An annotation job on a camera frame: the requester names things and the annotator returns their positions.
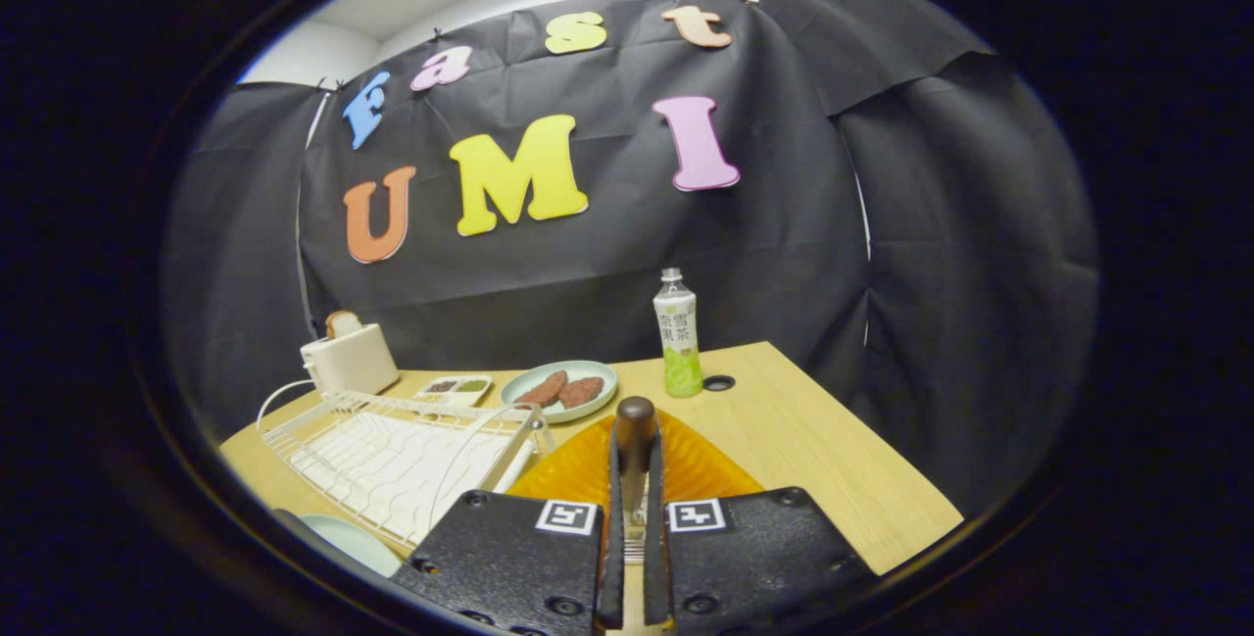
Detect pale green plate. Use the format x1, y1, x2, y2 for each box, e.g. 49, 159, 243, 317
299, 514, 405, 578

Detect white toaster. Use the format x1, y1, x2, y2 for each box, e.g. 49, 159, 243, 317
300, 322, 401, 396

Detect white drip tray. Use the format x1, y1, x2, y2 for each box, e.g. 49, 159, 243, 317
289, 413, 535, 544

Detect brown meat piece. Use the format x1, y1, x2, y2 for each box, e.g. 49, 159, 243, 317
556, 376, 605, 410
514, 370, 569, 410

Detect wooden handled spoon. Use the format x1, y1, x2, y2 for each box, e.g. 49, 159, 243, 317
614, 396, 658, 519

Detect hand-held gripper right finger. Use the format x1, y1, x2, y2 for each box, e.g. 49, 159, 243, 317
642, 411, 878, 635

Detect green tea bottle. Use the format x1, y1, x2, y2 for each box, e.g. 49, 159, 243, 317
653, 268, 704, 399

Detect white divided condiment tray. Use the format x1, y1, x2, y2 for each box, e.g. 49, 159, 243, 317
413, 375, 494, 409

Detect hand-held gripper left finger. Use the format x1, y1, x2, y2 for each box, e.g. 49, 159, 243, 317
410, 411, 628, 635

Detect pale green serving dish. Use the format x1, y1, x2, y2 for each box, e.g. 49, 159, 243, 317
500, 361, 619, 424

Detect white wire dish rack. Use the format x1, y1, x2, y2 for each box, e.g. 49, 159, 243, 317
257, 379, 555, 559

